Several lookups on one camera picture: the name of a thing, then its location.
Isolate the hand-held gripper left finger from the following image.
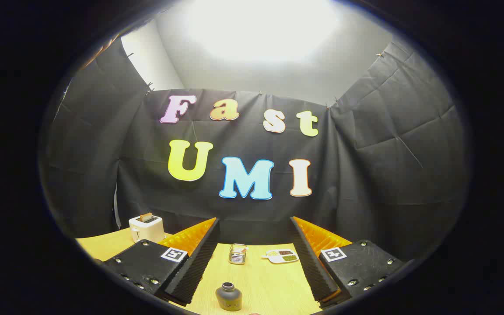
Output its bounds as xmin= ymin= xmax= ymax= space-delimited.
xmin=102 ymin=217 xmax=221 ymax=307

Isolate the white divided condiment dish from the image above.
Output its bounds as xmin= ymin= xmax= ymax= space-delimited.
xmin=261 ymin=248 xmax=300 ymax=264

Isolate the silver juice bottle green label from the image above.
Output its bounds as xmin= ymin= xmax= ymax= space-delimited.
xmin=215 ymin=282 xmax=243 ymax=312

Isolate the wooden table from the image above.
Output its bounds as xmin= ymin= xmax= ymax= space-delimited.
xmin=76 ymin=227 xmax=322 ymax=315

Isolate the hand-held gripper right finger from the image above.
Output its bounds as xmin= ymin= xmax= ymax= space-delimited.
xmin=290 ymin=216 xmax=406 ymax=308

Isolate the white toaster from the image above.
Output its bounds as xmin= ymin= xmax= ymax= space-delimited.
xmin=129 ymin=215 xmax=165 ymax=244

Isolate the metal wire holder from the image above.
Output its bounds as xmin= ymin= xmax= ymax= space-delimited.
xmin=229 ymin=243 xmax=248 ymax=265

